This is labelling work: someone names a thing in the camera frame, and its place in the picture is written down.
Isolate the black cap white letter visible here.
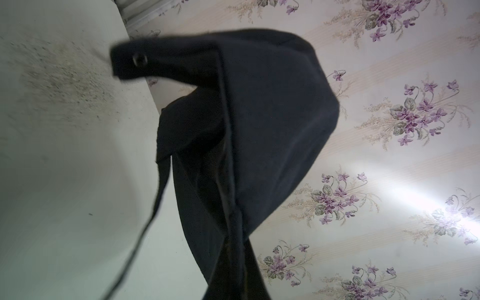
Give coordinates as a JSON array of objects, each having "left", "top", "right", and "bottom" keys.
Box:
[{"left": 110, "top": 29, "right": 340, "bottom": 300}]

